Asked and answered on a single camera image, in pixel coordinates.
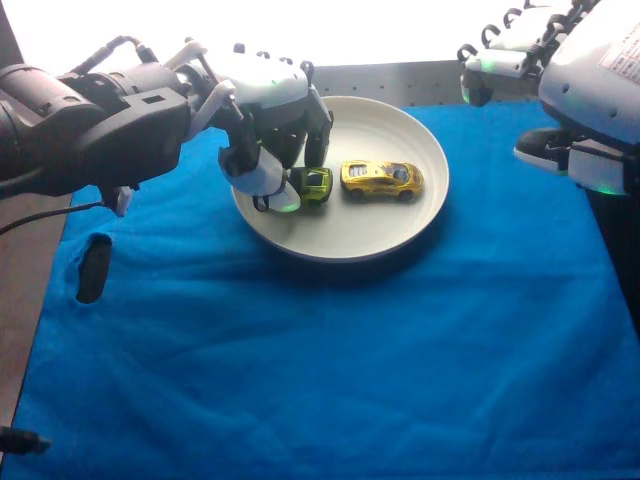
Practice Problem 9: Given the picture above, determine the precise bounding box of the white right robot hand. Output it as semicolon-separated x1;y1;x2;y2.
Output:
457;0;640;196

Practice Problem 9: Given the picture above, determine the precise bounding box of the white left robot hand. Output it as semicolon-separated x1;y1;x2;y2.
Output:
217;42;335;216

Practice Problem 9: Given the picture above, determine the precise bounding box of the green toy car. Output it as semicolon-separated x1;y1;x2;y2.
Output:
288;166;335;205

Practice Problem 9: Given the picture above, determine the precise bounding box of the yellow toy car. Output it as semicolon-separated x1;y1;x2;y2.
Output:
340;159;426;202

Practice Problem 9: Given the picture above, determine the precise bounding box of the white round plate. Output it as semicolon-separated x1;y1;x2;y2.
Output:
231;94;450;265

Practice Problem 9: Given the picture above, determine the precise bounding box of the white curtain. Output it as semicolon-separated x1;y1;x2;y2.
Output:
9;0;551;69

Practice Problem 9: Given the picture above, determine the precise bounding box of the blue cloth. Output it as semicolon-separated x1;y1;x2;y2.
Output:
0;99;640;480

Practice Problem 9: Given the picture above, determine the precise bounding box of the black cable plug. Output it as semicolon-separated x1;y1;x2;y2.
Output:
0;427;52;457

